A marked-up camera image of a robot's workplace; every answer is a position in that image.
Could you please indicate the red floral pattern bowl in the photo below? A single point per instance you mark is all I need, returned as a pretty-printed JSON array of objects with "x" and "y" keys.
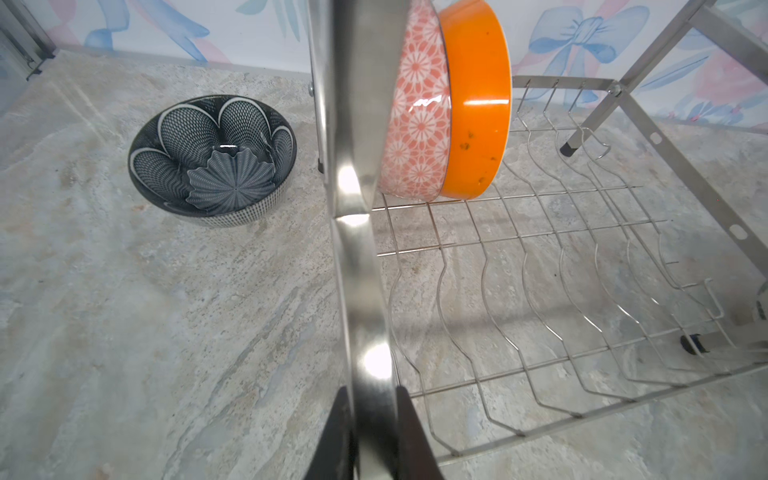
[{"x": 416, "y": 155}]

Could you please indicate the orange bowl white inside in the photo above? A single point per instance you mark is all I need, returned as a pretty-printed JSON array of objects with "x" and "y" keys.
[{"x": 481, "y": 96}]

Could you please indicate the dark blue petal bowl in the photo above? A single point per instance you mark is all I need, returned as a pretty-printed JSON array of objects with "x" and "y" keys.
[{"x": 217, "y": 160}]

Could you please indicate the steel wire dish rack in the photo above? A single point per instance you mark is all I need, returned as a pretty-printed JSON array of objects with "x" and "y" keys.
[{"x": 555, "y": 311}]

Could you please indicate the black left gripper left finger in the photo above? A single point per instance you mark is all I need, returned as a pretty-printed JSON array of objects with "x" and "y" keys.
[{"x": 334, "y": 457}]

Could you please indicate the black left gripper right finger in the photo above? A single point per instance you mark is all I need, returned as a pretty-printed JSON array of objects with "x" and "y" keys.
[{"x": 415, "y": 458}]

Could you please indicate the aluminium corner post left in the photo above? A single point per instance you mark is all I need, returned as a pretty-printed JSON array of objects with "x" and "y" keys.
[{"x": 25, "y": 46}]

